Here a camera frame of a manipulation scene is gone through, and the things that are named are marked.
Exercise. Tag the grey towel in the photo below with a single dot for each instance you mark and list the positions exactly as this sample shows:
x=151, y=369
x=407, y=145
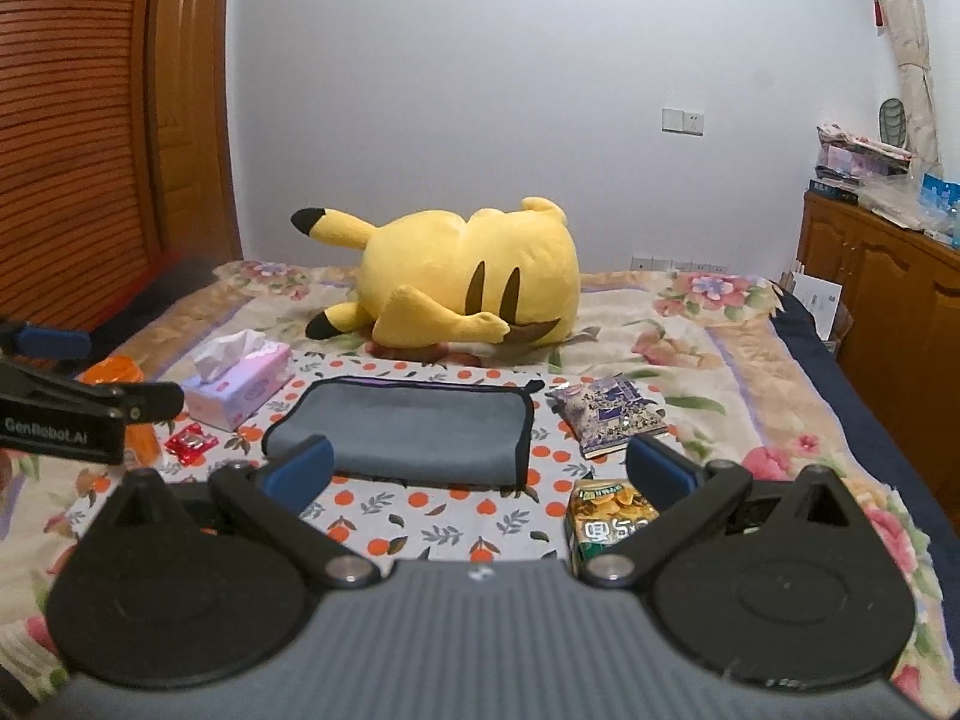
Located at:
x=420, y=427

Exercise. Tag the pink tissue box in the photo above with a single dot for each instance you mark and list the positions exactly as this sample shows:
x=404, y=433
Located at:
x=240, y=390

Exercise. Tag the clear plastic bag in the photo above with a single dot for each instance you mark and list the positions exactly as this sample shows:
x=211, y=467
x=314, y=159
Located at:
x=896, y=202

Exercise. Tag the yellow plush toy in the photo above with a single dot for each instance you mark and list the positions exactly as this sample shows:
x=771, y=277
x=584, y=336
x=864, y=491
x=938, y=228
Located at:
x=435, y=262

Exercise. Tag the row of wall sockets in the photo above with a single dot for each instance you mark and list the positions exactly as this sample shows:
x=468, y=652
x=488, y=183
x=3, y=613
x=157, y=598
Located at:
x=697, y=266

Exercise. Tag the wooden wardrobe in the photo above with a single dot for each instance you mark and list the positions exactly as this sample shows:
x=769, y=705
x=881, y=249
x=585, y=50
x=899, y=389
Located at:
x=75, y=127

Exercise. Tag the stack of books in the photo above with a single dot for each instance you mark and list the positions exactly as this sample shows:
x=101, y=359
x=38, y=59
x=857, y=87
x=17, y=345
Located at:
x=855, y=157

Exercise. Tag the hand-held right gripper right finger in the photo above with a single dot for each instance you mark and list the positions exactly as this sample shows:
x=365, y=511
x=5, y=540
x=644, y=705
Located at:
x=658, y=465

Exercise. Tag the red candy packet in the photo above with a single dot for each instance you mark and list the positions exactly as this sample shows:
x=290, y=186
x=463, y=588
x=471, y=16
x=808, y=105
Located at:
x=187, y=444

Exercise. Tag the orange print white cloth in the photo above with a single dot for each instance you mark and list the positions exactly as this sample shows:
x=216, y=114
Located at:
x=420, y=514

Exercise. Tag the purple snack packet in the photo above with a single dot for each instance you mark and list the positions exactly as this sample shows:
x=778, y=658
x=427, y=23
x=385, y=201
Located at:
x=607, y=409

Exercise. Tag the green yellow snack packet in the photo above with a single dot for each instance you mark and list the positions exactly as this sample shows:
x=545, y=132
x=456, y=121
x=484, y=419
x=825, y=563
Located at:
x=606, y=508

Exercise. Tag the white papers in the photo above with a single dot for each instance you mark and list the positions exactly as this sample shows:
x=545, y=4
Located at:
x=817, y=304

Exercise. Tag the wooden cabinet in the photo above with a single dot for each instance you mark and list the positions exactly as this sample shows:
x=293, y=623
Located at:
x=885, y=300

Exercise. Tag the blue label water bottles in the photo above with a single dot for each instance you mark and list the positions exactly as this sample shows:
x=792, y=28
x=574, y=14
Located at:
x=941, y=199

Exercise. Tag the red hanging ornament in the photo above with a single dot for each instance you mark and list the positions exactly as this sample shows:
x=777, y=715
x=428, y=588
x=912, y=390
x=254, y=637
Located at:
x=877, y=9

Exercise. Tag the beige curtain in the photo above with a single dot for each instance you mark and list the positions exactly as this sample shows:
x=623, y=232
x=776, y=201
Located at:
x=911, y=52

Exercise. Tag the orange plastic packet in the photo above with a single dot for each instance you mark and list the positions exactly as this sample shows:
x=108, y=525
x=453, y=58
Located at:
x=112, y=370

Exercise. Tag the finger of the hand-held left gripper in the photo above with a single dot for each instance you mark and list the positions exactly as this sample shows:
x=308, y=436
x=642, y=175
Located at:
x=127, y=399
x=49, y=341

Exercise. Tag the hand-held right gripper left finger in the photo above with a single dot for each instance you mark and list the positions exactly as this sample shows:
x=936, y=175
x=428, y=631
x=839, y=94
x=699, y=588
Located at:
x=301, y=468

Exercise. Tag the white wall switch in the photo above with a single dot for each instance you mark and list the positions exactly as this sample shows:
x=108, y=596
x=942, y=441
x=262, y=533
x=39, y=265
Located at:
x=683, y=121

